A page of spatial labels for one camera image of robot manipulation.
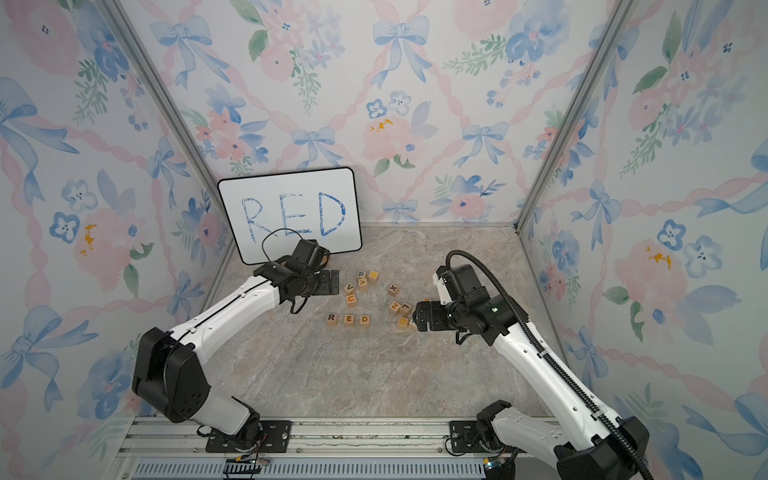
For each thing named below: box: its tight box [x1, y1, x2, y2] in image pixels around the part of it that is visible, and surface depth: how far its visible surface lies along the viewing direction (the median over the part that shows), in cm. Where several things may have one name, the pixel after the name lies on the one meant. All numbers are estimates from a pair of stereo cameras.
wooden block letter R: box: [326, 313, 338, 327], surface depth 94 cm
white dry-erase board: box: [218, 167, 363, 265], surface depth 97 cm
